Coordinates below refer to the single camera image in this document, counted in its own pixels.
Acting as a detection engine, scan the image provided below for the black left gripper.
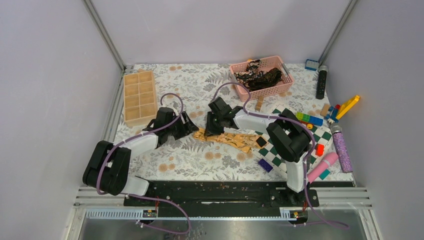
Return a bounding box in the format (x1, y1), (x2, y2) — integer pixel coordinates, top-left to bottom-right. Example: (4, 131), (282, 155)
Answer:
(166, 111), (199, 140)

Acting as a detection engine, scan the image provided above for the yellow patterned tie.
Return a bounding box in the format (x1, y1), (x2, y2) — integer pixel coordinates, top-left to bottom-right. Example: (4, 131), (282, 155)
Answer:
(193, 128), (269, 154)

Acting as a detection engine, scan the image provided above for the wooden compartment tray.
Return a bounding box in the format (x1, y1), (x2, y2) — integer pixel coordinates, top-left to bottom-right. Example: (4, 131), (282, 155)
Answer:
(123, 71), (158, 127)

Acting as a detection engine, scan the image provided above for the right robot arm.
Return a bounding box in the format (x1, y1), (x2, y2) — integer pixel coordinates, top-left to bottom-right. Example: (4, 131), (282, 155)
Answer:
(205, 97), (315, 206)

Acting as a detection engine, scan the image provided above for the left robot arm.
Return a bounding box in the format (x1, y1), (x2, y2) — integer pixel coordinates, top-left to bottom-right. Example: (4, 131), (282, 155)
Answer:
(82, 107), (199, 206)

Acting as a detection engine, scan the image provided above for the floral table cloth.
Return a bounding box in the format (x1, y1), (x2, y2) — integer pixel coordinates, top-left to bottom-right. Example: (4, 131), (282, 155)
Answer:
(112, 63), (352, 182)

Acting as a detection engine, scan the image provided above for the curved wooden block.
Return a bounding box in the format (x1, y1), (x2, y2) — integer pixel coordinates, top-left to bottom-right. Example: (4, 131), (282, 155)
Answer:
(255, 96), (264, 112)

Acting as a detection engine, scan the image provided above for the black floral tie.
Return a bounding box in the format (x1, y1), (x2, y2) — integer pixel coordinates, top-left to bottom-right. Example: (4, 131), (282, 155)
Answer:
(234, 59), (283, 92)

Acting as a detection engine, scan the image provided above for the purple lego brick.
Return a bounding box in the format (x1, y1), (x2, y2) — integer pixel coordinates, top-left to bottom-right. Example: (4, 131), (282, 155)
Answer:
(258, 159), (273, 173)

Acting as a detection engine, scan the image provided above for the pink plastic basket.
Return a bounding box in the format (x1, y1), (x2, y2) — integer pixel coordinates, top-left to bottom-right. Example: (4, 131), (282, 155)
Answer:
(229, 55), (294, 102)

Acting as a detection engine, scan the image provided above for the red lego brick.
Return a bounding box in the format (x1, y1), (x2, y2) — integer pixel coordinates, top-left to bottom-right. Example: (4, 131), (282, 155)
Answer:
(315, 143), (325, 157)

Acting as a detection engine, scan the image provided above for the blue white lego brick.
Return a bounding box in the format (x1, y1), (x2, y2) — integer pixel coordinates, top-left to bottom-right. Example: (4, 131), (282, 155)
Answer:
(304, 59), (320, 71)

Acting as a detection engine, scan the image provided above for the colourful lego brick pile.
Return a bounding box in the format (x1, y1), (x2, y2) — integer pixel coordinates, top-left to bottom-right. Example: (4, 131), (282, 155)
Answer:
(295, 103), (341, 129)

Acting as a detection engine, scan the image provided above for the teal small block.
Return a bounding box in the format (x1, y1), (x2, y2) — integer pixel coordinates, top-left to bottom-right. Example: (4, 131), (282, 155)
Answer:
(319, 169), (331, 181)

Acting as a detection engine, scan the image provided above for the pink marker pen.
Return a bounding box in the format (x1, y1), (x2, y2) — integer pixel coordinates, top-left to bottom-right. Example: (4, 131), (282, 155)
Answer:
(307, 152), (339, 183)

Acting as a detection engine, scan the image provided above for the purple glitter tube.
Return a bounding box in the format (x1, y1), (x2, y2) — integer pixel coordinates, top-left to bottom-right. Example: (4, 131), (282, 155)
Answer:
(330, 123), (353, 173)

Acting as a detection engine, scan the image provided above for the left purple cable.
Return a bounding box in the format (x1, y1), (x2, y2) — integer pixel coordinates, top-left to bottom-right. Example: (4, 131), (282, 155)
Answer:
(96, 92), (193, 235)

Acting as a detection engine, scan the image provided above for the purple cable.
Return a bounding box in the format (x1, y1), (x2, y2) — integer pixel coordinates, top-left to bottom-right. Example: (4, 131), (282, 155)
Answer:
(96, 92), (193, 235)
(211, 82), (350, 231)

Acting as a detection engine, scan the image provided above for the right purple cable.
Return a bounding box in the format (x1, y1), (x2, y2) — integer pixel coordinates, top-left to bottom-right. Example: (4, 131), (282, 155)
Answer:
(211, 82), (350, 231)

